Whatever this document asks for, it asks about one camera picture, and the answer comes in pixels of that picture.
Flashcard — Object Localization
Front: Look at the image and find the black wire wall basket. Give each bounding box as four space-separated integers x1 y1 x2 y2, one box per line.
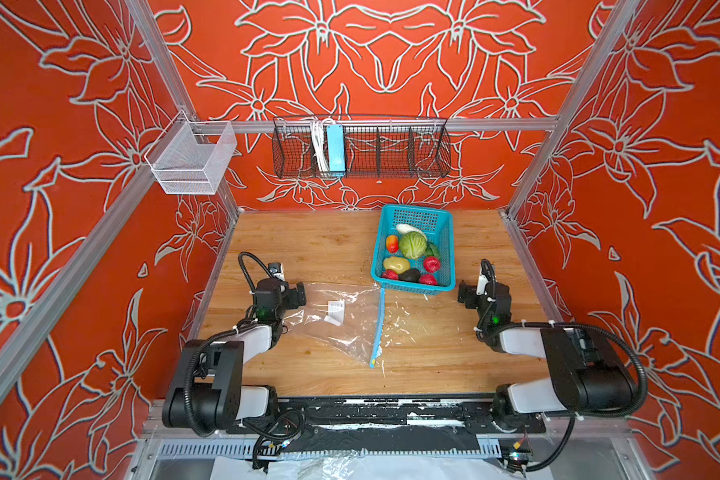
272 115 452 180

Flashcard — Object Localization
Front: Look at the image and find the white cable bundle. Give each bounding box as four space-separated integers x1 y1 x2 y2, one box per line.
310 119 329 175

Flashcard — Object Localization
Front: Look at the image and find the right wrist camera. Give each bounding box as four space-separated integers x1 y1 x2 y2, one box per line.
476 272 493 296

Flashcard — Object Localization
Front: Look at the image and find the orange red tomato toy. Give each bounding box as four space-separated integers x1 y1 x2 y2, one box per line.
385 235 399 254

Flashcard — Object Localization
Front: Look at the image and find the red apple toy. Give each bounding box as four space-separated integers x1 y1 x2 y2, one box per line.
423 256 441 274

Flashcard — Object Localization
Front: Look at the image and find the teal plastic basket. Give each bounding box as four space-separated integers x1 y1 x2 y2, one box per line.
371 205 456 295

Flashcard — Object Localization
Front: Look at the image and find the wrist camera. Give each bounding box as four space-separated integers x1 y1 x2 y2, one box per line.
476 272 493 296
267 262 285 281

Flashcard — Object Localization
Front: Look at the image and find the green leafy vegetable toy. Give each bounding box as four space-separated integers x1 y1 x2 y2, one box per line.
425 242 441 262

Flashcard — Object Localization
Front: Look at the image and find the clear acrylic wall bin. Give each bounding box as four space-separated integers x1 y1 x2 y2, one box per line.
144 109 238 195

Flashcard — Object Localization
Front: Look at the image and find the green cabbage toy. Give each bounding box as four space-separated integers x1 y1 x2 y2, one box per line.
399 233 428 260

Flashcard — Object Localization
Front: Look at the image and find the clear zip top bag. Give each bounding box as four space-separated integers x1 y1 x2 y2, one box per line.
285 283 381 368

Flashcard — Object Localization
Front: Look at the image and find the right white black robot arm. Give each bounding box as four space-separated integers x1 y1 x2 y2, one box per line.
458 259 648 431

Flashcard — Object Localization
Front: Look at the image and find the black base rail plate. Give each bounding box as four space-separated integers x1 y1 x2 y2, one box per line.
253 393 547 456

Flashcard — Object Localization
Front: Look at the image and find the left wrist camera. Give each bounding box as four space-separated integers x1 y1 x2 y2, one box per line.
267 262 285 281

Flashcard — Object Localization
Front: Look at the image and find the red strawberry toy right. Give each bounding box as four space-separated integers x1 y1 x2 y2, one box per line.
419 274 438 286

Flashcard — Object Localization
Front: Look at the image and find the yellow mango toy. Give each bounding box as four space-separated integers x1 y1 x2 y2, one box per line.
383 256 411 274

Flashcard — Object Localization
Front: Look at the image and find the dark avocado toy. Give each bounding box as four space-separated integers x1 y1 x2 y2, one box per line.
398 268 421 283

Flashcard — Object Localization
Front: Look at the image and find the light blue box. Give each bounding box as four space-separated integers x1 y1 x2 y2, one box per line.
326 123 346 177

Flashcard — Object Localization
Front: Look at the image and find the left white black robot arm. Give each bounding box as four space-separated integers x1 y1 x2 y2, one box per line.
161 251 306 437

